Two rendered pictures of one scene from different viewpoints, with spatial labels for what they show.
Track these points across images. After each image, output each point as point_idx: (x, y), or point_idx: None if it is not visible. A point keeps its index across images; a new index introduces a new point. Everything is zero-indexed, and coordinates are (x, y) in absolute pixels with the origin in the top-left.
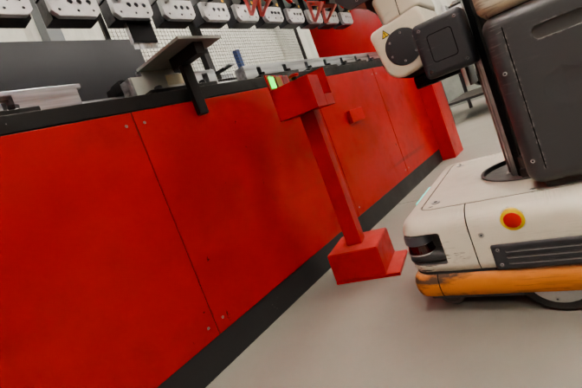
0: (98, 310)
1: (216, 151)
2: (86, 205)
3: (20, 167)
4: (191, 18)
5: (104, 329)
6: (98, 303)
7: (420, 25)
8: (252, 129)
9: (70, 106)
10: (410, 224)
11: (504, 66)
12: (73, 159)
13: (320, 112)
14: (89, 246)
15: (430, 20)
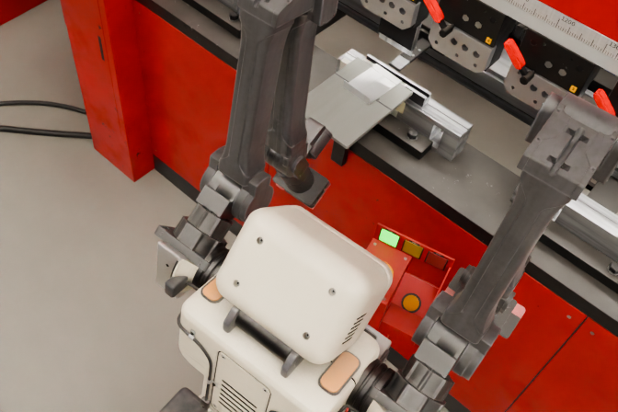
0: (206, 153)
1: (335, 190)
2: (219, 111)
3: (195, 62)
4: (470, 70)
5: (205, 161)
6: (207, 150)
7: (176, 394)
8: (395, 225)
9: (234, 58)
10: (200, 395)
11: None
12: (223, 85)
13: (555, 345)
14: (213, 128)
15: (167, 403)
